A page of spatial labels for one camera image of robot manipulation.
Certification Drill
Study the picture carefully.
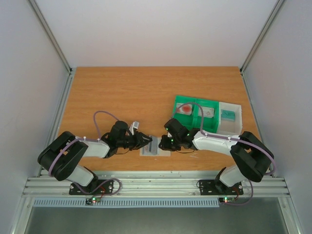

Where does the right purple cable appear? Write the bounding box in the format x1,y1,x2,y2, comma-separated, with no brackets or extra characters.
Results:
172,102,276,207

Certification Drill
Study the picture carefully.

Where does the green bin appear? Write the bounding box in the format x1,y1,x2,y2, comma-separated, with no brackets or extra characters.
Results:
194,98,219,133
173,96,198,129

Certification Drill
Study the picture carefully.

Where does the white right bin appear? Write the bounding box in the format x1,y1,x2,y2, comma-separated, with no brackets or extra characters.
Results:
217,102,243,135

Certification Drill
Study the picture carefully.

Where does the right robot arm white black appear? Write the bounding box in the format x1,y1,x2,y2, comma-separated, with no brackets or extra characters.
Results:
158,118,275,195

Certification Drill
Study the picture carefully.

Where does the teal VIP card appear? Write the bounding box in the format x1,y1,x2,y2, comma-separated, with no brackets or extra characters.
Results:
221,110,235,122

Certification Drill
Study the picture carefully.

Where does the card with red circles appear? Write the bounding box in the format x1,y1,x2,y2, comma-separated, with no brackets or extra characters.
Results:
176,103,193,116

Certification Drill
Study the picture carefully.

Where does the left small circuit board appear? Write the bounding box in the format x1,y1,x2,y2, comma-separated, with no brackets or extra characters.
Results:
85,197,101,206

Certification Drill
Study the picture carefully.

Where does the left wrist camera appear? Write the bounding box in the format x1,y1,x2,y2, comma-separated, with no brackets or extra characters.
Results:
129,121,139,135

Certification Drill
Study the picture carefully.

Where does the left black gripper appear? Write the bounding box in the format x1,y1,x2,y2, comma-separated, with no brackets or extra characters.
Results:
117,132,153,151

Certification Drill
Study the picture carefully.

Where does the right small circuit board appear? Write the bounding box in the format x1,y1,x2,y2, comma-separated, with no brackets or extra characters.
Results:
219,196,237,204

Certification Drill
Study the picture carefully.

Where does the green left bin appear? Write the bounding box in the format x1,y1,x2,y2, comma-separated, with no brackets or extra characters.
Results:
173,96,198,129

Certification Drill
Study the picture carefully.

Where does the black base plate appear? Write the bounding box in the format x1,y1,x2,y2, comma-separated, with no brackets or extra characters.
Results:
69,178,114,195
196,179,244,196

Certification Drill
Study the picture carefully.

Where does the aluminium front rail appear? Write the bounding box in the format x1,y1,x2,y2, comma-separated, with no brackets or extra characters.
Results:
22,170,290,197

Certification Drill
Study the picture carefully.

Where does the translucent grey card holder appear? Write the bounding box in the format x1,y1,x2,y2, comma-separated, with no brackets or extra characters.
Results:
139,135,171,156

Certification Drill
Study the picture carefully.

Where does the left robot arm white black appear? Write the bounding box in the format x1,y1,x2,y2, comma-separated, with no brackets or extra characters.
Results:
38,120,153,194

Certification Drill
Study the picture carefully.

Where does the grey slotted cable duct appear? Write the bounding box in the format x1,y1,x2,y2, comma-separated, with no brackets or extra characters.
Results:
33,197,219,208

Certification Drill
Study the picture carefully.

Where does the aluminium frame post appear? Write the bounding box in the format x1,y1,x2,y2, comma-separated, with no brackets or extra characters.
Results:
239,0,287,74
27,0,73,74

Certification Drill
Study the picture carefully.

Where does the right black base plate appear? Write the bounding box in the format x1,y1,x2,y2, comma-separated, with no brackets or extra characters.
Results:
196,179,244,196

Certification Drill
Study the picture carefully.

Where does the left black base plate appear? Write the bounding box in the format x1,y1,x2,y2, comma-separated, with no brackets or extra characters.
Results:
69,178,114,195

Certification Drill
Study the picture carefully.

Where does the grey patterned card in bin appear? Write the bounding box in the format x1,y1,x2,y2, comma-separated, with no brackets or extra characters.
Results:
197,107,215,118

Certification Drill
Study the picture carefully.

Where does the green middle bin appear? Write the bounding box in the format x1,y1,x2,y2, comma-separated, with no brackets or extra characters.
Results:
194,98,219,133

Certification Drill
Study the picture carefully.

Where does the right aluminium frame post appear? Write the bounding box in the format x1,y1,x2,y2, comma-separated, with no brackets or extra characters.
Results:
239,0,287,74

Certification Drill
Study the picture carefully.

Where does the left aluminium frame post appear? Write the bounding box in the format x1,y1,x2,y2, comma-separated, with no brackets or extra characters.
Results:
27,0,73,74

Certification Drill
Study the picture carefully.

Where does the small circuit board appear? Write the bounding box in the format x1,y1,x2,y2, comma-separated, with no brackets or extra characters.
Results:
85,197,101,206
219,196,237,204

